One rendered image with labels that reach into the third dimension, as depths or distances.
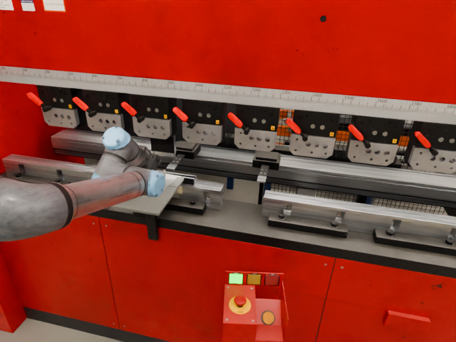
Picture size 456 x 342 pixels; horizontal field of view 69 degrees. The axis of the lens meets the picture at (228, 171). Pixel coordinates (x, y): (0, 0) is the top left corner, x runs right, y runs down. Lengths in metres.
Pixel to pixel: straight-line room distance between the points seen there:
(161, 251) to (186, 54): 0.80
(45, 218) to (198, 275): 0.92
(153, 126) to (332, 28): 0.70
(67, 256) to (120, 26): 1.07
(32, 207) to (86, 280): 1.18
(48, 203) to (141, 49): 0.71
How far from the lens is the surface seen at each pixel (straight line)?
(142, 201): 1.25
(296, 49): 1.11
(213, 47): 1.15
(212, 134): 1.23
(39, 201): 0.68
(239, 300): 1.14
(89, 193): 0.77
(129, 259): 1.58
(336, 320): 1.56
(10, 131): 1.95
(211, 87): 1.17
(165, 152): 1.36
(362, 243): 1.35
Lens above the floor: 1.67
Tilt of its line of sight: 28 degrees down
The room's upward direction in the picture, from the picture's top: 2 degrees clockwise
